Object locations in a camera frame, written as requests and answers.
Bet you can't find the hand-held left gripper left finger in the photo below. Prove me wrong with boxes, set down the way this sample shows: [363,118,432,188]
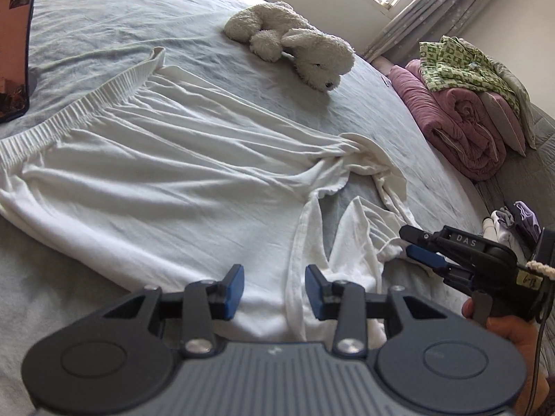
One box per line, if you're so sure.
[102,263,246,356]

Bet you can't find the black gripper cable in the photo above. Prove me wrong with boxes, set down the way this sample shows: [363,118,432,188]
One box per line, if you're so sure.
[524,286,551,416]

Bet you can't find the grey quilted headboard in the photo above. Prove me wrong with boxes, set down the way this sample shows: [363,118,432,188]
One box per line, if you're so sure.
[475,104,555,235]

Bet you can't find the white plush dog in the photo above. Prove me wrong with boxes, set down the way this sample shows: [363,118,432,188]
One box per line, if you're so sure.
[223,1,356,93]

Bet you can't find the grey bed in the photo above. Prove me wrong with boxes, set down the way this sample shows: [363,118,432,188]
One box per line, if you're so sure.
[0,0,538,416]

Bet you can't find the person's right hand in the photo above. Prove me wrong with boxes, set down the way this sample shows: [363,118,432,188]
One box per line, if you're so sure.
[461,298,549,416]

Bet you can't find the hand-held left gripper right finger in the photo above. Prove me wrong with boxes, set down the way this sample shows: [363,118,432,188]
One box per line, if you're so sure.
[305,263,454,358]

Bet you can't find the beige pillow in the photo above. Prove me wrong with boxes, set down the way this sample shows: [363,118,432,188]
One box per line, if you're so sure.
[460,39,538,150]

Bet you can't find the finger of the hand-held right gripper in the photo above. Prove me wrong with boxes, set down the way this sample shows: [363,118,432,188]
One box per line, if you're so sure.
[399,224,488,255]
[406,245,478,295]

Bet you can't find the grey curtain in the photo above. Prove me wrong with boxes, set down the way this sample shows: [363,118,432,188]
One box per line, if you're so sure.
[362,0,473,63]

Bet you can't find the green patterned blanket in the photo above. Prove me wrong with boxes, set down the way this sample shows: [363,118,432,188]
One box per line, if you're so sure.
[418,35,521,115]

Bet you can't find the white pants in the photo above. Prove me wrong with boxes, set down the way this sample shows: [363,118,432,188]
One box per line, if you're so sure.
[0,47,408,343]

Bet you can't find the pink folded quilt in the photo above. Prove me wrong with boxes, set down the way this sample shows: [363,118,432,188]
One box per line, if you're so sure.
[387,60,508,181]

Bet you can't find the stack of folded clothes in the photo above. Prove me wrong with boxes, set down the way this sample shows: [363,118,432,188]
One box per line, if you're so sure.
[483,200,543,256]

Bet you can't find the pink and grey pillow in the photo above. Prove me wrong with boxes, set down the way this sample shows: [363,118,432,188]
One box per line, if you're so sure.
[477,91,527,157]

